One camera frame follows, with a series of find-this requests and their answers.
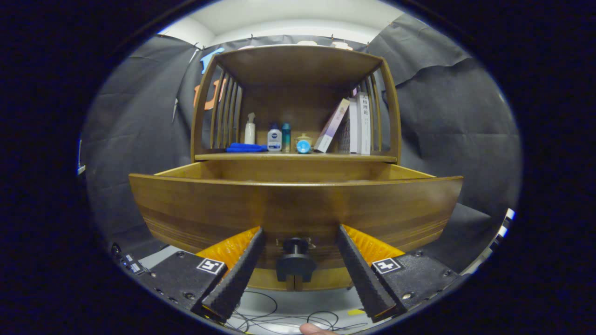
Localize thick white book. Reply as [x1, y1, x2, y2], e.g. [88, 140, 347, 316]
[356, 92, 372, 155]

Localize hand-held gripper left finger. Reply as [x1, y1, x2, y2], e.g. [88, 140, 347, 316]
[135, 227, 267, 323]

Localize black floor cables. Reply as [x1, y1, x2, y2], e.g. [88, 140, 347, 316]
[228, 288, 368, 335]

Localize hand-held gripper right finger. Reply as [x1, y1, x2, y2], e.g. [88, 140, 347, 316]
[336, 224, 466, 323]

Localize blue folded cloth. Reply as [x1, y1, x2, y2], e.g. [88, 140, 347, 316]
[226, 142, 269, 153]

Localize black power strip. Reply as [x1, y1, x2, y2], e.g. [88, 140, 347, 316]
[111, 242, 152, 276]

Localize white bottle with blue cap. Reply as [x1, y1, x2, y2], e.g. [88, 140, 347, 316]
[267, 122, 283, 153]

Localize purple and white book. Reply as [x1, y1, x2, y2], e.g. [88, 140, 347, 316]
[313, 98, 351, 154]

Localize book with grey patterned cover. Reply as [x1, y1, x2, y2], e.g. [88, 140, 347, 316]
[339, 98, 359, 154]

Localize wooden drawer with black knob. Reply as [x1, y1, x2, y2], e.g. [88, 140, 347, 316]
[129, 160, 464, 282]

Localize wooden cabinet door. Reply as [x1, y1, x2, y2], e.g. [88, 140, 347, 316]
[300, 270, 353, 291]
[247, 272, 294, 291]

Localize wooden cabinet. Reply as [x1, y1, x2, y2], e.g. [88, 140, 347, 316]
[190, 44, 403, 291]

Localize wooden countertop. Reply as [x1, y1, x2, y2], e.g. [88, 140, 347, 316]
[195, 151, 399, 163]

